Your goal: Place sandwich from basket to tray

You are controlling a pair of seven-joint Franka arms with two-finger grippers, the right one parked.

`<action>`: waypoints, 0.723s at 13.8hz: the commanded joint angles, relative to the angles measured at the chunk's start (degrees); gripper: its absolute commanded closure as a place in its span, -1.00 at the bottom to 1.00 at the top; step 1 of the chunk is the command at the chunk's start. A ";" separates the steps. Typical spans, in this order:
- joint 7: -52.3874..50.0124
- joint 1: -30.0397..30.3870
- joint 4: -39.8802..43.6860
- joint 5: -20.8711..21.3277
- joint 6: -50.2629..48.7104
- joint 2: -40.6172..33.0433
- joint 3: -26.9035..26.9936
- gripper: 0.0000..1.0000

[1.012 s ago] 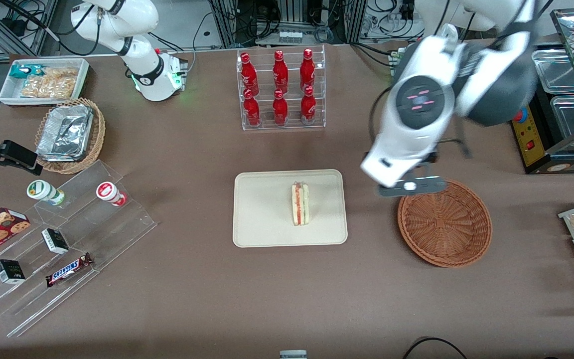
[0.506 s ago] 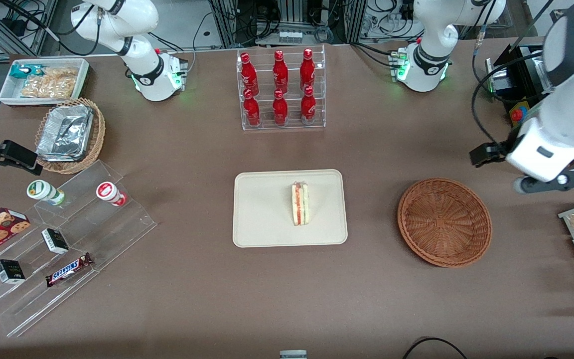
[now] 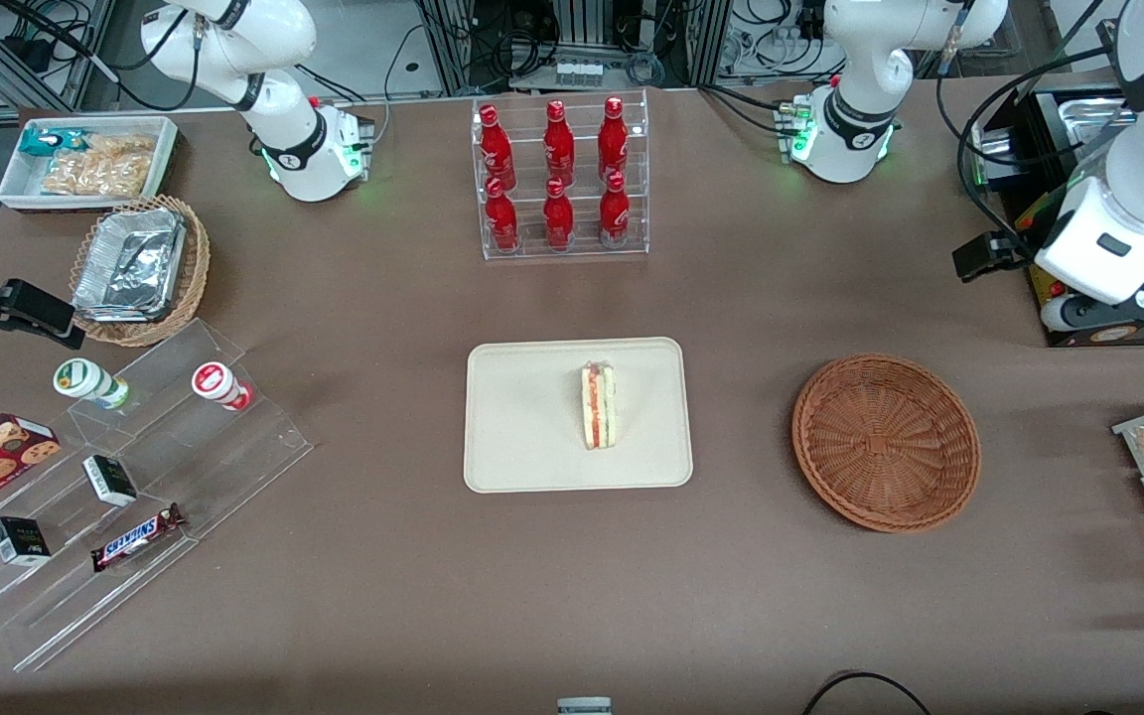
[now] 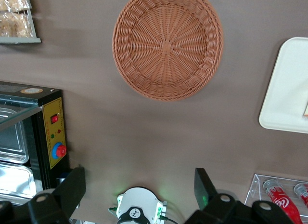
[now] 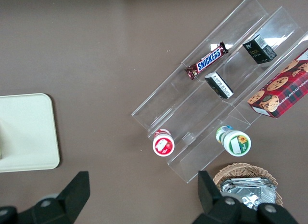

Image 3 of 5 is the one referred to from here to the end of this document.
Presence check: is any clear acrylic bottle rack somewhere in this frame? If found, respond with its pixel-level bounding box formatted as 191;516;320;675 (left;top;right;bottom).
471;89;650;261

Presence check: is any small black carton box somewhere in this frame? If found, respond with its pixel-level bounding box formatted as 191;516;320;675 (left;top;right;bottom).
0;515;53;567
82;454;139;507

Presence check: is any green lid yogurt cup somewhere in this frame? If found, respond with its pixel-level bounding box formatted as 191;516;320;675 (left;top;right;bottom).
53;357;131;411

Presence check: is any light wicker basket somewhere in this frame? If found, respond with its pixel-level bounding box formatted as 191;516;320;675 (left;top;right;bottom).
69;194;212;348

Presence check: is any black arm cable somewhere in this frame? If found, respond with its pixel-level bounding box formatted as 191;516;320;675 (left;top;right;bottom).
934;0;1124;249

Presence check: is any brown round wicker basket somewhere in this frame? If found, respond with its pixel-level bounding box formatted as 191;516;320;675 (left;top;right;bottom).
791;354;982;534

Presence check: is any black metal appliance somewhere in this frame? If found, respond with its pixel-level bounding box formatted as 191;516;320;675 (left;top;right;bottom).
967;84;1144;195

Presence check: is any Snickers chocolate bar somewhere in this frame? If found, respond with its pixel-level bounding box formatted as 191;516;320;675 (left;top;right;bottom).
90;503;186;573

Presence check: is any yellow emergency stop box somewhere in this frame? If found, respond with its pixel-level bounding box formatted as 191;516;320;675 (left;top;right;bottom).
1017;184;1079;299

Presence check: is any black table cable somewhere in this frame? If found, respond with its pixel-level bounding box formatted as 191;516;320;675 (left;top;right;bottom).
800;672;933;715

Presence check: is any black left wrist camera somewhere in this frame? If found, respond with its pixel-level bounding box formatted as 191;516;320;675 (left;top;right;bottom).
951;230;1032;284

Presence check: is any white rectangular plastic bin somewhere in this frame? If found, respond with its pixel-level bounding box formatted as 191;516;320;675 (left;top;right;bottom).
0;115;180;214

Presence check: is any red soda bottle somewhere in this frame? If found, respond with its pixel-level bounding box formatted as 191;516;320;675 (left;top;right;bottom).
485;177;520;252
543;177;575;251
598;95;630;185
544;99;576;188
599;171;632;248
479;104;517;190

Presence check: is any beige rectangular serving tray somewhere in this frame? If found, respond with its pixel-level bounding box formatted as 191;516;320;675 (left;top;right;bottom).
463;337;694;495

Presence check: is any teal snack packet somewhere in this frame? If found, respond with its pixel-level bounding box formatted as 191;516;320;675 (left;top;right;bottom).
19;128;88;158

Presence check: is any red lid yogurt cup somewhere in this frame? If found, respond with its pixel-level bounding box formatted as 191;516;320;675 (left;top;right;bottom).
191;361;255;412

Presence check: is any clear acrylic stepped display stand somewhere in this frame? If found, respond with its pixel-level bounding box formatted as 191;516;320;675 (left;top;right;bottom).
0;318;316;673

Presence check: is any triangle sandwich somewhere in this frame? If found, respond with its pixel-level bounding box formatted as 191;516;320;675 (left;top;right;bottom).
580;360;620;451

